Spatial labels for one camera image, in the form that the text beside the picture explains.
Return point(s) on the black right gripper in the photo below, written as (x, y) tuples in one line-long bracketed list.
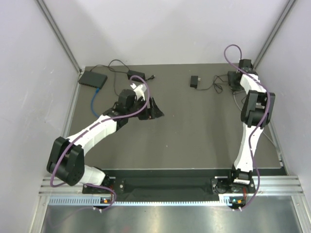
[(233, 87)]

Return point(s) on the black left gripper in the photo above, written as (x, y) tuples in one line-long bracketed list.
[(152, 112)]

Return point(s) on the black power adapter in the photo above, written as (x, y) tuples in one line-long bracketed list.
[(131, 73), (194, 81)]

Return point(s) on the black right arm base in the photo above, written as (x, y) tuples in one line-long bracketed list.
[(233, 185)]

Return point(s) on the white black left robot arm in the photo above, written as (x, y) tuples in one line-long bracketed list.
[(67, 157)]

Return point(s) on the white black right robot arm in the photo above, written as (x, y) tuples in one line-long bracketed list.
[(255, 116)]

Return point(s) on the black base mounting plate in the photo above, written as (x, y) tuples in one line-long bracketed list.
[(158, 185)]

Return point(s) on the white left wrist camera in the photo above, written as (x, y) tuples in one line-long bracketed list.
[(139, 90)]

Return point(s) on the black left network switch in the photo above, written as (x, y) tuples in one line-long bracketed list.
[(93, 79)]

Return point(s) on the aluminium right corner post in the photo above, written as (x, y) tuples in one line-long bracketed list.
[(274, 31)]

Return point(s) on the aluminium corner post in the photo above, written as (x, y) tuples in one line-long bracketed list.
[(57, 32), (274, 31)]

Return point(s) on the aluminium frame rail front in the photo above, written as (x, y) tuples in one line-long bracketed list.
[(269, 185)]

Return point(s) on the aluminium left corner post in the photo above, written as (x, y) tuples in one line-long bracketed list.
[(57, 32)]

